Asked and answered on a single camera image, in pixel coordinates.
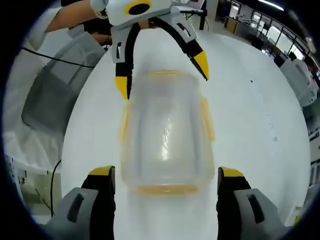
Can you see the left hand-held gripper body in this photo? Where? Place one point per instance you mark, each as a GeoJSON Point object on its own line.
{"type": "Point", "coordinates": [120, 15]}

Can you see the black-legged laptop desk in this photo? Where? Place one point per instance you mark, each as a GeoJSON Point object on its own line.
{"type": "Point", "coordinates": [203, 15]}

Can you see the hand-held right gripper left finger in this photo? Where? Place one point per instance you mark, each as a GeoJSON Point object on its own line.
{"type": "Point", "coordinates": [65, 212]}

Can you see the grey mesh office chair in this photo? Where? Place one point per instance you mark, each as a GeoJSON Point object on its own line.
{"type": "Point", "coordinates": [62, 70]}

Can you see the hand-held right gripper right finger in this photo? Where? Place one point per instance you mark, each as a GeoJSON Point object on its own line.
{"type": "Point", "coordinates": [260, 215]}

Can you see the clear box with yellow buckle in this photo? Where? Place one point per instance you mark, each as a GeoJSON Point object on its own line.
{"type": "Point", "coordinates": [165, 135]}

